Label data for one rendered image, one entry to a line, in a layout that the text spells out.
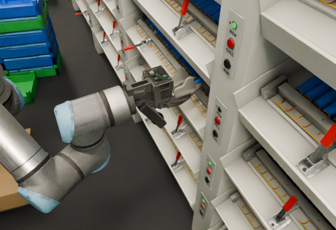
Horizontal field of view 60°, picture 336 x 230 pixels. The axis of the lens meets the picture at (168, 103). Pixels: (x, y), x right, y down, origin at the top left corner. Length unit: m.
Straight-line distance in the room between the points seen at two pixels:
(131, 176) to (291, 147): 0.93
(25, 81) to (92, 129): 1.30
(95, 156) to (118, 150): 0.67
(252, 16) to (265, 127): 0.19
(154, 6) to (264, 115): 0.49
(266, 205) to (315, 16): 0.40
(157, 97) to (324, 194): 0.41
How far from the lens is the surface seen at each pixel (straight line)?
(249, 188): 0.69
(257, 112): 0.56
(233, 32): 0.51
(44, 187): 0.73
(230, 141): 0.64
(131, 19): 1.18
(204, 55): 0.68
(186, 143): 0.98
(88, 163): 0.76
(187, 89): 0.76
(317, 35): 0.41
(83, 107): 0.68
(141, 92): 0.70
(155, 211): 1.25
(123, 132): 1.50
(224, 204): 0.88
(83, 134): 0.69
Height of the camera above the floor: 1.12
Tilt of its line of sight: 44 degrees down
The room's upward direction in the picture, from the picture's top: straight up
